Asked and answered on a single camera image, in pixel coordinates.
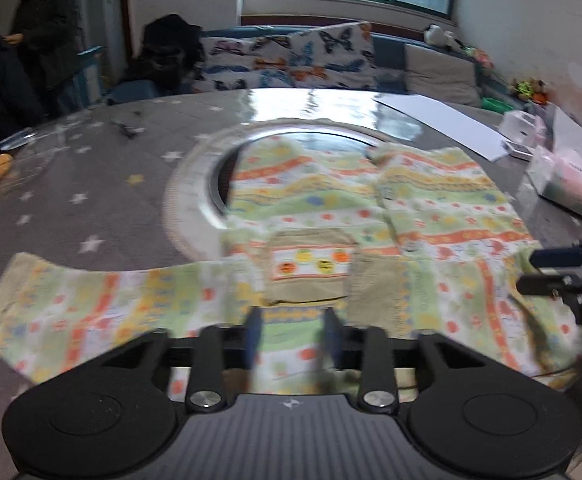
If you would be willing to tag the round induction cooktop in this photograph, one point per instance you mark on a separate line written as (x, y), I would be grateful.
(304, 180)

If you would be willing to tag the grey star pattern table mat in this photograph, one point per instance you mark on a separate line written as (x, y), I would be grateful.
(99, 205)

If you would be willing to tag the colourful patterned baby jacket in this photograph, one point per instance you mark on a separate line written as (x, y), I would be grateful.
(456, 249)

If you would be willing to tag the black marker pen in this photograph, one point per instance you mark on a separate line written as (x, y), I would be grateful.
(129, 128)

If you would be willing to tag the small white card box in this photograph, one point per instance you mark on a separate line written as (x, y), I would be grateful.
(518, 151)

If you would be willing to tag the butterfly pillow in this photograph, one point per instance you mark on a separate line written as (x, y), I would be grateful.
(334, 57)
(243, 64)

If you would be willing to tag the left butterfly pillow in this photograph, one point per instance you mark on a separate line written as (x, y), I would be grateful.
(243, 64)

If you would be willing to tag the right butterfly pillow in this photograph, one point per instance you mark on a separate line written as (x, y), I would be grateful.
(334, 57)

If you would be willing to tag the white plush toy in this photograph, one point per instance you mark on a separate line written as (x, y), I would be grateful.
(436, 36)

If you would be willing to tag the green plastic bowl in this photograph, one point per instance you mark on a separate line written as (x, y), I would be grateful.
(495, 105)

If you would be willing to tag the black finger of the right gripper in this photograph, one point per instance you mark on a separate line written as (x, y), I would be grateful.
(562, 257)
(567, 287)

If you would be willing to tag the small white device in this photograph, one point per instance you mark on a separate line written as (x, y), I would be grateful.
(523, 128)

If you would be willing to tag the white paper sheet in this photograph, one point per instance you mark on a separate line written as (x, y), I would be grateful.
(464, 130)

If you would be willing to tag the clear storage box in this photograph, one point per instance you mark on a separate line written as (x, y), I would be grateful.
(567, 137)

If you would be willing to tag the clear plastic tray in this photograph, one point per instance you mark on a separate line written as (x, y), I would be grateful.
(34, 149)

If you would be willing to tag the black bag on sofa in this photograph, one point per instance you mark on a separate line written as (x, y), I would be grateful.
(170, 52)

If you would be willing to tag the colourful plush toys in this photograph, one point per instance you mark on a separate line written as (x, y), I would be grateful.
(529, 90)

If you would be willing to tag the standing person in dark jacket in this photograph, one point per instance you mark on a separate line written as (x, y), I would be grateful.
(44, 33)

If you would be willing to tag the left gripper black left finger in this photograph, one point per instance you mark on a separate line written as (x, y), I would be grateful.
(117, 412)

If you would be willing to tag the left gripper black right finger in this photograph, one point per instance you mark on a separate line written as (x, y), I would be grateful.
(441, 410)

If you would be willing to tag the blue sofa bench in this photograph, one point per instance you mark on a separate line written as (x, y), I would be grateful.
(389, 58)

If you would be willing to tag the grey cushion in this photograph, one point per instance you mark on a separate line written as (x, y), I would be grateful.
(441, 76)

